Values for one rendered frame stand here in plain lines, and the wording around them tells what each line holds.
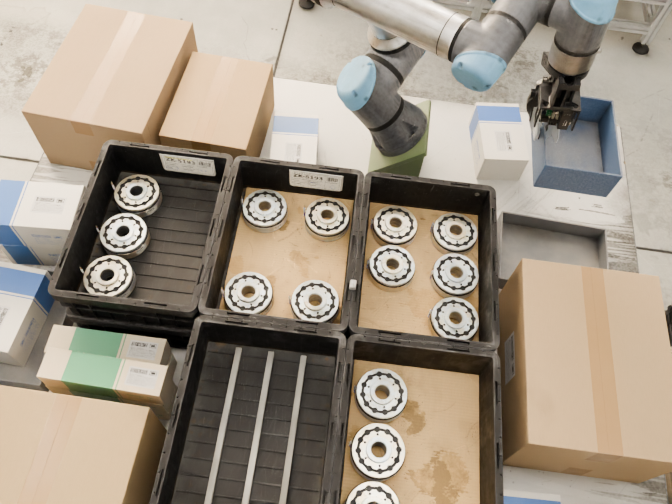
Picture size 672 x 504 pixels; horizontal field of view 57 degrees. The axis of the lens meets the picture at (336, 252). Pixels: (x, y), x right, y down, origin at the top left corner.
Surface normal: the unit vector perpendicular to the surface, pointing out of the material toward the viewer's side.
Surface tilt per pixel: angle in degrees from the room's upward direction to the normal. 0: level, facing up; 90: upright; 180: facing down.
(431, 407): 0
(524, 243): 0
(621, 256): 0
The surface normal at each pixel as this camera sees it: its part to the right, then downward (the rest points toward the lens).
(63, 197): 0.05, -0.50
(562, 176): -0.13, 0.86
